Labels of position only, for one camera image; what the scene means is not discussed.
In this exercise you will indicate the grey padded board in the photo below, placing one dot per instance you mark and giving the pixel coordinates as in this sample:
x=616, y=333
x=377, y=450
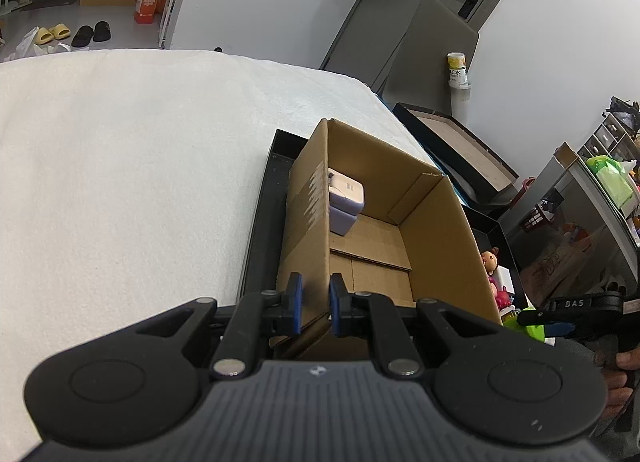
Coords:
x=435, y=47

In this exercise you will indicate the person's right hand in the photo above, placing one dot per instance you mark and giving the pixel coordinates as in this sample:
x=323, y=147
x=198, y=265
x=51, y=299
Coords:
x=617, y=394

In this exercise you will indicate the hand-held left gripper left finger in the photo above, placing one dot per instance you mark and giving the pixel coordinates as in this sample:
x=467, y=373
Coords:
x=297, y=302

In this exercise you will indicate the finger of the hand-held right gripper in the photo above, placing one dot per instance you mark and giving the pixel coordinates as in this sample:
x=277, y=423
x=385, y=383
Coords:
x=590, y=302
x=560, y=329

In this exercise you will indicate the green toy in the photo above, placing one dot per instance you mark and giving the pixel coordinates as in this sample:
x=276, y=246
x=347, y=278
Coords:
x=525, y=329

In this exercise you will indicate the white canister with yellow label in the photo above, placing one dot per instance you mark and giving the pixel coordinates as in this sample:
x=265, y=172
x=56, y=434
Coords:
x=459, y=82

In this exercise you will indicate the grey desk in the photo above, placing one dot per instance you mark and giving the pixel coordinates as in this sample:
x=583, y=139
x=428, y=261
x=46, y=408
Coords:
x=575, y=182

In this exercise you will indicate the black shallow tray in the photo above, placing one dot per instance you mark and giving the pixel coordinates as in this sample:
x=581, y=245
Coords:
x=265, y=222

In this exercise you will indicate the white plastic bag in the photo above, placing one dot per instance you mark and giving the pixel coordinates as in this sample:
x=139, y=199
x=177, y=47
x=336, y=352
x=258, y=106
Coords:
x=27, y=47

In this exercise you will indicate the red plastic basket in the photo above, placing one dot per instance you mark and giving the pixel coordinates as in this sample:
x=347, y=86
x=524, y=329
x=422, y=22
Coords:
x=534, y=219

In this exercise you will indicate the yellow slipper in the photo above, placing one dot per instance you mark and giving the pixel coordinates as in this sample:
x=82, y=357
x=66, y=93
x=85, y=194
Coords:
x=61, y=31
x=44, y=36

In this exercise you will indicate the green tissue pack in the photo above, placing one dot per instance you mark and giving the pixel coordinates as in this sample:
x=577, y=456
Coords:
x=612, y=182

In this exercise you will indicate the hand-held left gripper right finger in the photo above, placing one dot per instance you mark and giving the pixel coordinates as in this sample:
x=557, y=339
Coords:
x=334, y=322

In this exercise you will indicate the white lavender small box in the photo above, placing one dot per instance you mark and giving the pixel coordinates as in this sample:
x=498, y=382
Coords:
x=345, y=202

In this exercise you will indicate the orange cardboard box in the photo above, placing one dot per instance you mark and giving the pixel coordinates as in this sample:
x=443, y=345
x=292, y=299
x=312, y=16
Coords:
x=147, y=5

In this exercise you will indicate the brown cardboard box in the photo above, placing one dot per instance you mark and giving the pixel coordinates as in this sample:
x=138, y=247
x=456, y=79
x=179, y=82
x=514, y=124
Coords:
x=440, y=252

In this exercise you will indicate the pink toy figure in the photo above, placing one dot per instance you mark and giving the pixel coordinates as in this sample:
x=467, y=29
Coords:
x=500, y=294

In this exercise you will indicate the brown-haired doll figure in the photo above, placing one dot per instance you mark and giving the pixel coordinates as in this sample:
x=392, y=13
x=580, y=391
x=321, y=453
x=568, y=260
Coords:
x=489, y=259

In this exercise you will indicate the black slipper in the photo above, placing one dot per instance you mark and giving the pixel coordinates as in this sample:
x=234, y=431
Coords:
x=82, y=36
x=102, y=31

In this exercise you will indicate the black box with brown bottom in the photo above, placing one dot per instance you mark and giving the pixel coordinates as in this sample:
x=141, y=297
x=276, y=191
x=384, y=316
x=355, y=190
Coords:
x=465, y=147

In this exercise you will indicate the grey drawer organizer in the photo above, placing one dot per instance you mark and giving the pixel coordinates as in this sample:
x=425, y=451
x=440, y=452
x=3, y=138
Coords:
x=605, y=135

